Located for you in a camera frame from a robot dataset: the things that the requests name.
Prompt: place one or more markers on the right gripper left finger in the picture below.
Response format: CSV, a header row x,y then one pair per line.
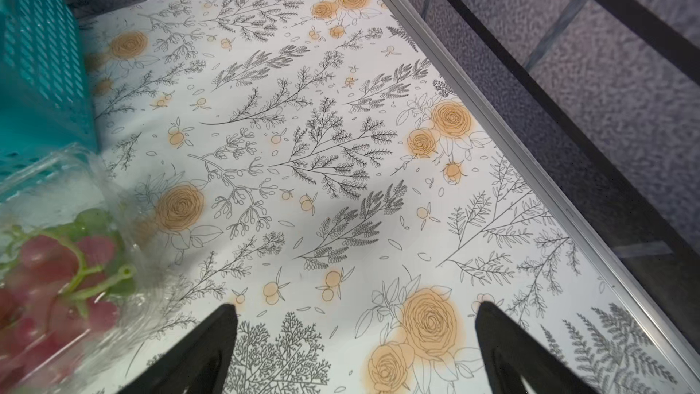
x,y
198,363

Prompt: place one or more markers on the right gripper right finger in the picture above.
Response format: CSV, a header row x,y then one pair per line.
x,y
515,362

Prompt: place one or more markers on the clear plastic container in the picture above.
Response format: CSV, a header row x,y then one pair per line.
x,y
54,191

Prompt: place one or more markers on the green grape bunch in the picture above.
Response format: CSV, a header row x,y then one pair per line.
x,y
82,260

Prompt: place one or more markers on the teal plastic basket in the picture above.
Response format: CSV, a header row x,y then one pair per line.
x,y
45,100

